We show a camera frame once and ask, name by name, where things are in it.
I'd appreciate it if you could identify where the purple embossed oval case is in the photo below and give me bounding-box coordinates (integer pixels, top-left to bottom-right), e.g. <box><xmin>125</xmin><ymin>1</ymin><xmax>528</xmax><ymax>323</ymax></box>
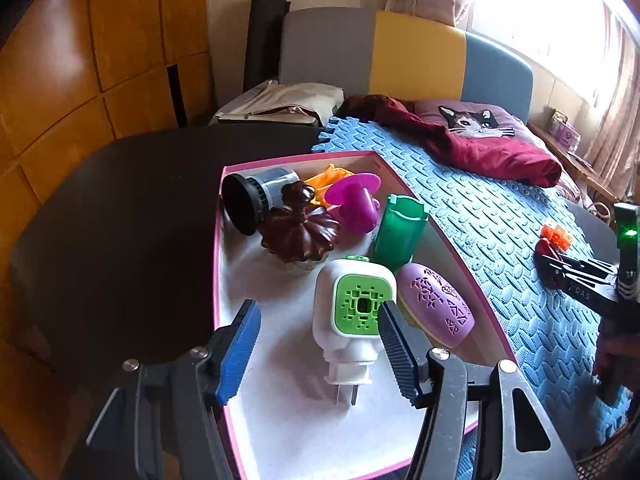
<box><xmin>396</xmin><ymin>263</ymin><xmax>475</xmax><ymax>348</ymax></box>

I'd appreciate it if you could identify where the green white plug-in device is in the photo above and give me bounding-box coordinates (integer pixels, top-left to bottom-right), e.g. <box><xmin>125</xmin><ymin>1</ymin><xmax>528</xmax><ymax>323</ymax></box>
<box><xmin>312</xmin><ymin>255</ymin><xmax>397</xmax><ymax>404</ymax></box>

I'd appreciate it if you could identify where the green plastic tube piece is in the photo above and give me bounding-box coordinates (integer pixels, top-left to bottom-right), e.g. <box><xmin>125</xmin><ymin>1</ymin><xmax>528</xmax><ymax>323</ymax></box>
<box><xmin>371</xmin><ymin>194</ymin><xmax>428</xmax><ymax>273</ymax></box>

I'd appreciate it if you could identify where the dark brown pumpkin lid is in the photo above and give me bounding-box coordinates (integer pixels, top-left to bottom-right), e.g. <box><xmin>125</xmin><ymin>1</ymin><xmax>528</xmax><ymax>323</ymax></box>
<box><xmin>258</xmin><ymin>181</ymin><xmax>341</xmax><ymax>263</ymax></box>

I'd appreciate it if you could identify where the magenta plastic funnel cup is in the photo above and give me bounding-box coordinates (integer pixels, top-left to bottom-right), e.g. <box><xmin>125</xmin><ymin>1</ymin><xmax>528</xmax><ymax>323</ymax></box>
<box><xmin>324</xmin><ymin>172</ymin><xmax>381</xmax><ymax>234</ymax></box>

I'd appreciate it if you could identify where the small orange plastic piece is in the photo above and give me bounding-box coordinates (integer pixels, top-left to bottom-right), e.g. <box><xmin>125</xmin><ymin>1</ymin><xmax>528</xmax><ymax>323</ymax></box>
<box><xmin>305</xmin><ymin>164</ymin><xmax>352</xmax><ymax>208</ymax></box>

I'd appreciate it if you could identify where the red metallic cylinder tube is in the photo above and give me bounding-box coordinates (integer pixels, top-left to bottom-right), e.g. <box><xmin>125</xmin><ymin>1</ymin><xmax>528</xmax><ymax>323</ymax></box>
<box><xmin>534</xmin><ymin>237</ymin><xmax>562</xmax><ymax>261</ymax></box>

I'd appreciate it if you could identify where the wooden side shelf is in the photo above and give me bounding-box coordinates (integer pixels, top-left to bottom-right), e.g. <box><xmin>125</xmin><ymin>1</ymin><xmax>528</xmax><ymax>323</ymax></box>
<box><xmin>527</xmin><ymin>122</ymin><xmax>620</xmax><ymax>203</ymax></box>

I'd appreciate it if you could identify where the pink white tray box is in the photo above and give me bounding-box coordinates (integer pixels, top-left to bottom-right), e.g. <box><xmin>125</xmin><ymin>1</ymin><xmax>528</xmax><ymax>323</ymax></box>
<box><xmin>213</xmin><ymin>151</ymin><xmax>515</xmax><ymax>479</ymax></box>

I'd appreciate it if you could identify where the blue foam puzzle mat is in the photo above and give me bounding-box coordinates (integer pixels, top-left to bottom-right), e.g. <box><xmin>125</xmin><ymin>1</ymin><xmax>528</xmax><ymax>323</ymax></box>
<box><xmin>314</xmin><ymin>118</ymin><xmax>631</xmax><ymax>479</ymax></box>

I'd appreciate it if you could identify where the maroon red cloth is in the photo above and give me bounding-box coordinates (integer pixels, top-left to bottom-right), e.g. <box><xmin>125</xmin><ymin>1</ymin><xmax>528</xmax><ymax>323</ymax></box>
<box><xmin>337</xmin><ymin>94</ymin><xmax>562</xmax><ymax>188</ymax></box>

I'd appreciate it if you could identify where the pink storage box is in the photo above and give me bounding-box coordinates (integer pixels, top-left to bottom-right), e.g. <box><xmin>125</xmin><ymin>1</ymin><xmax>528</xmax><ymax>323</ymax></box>
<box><xmin>548</xmin><ymin>108</ymin><xmax>582</xmax><ymax>154</ymax></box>

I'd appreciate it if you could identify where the pink cat pillow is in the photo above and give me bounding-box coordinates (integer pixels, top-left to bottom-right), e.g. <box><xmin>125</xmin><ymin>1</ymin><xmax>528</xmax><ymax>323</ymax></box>
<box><xmin>414</xmin><ymin>100</ymin><xmax>536</xmax><ymax>144</ymax></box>

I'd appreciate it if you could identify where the white cloth bag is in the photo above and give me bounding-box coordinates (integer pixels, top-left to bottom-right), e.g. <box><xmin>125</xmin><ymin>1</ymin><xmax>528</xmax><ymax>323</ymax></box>
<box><xmin>210</xmin><ymin>79</ymin><xmax>344</xmax><ymax>127</ymax></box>

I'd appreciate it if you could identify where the black rolled mat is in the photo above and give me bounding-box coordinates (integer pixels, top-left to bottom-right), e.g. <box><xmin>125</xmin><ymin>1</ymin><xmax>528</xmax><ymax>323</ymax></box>
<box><xmin>243</xmin><ymin>0</ymin><xmax>291</xmax><ymax>91</ymax></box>

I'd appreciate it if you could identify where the multicolour sofa backrest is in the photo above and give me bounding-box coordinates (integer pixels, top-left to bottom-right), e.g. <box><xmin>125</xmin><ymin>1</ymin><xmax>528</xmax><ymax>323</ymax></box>
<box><xmin>278</xmin><ymin>8</ymin><xmax>534</xmax><ymax>120</ymax></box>

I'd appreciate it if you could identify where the orange cube block chain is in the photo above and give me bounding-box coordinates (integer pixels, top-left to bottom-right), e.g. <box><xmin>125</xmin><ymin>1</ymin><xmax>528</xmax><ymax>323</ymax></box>
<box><xmin>539</xmin><ymin>224</ymin><xmax>575</xmax><ymax>252</ymax></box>

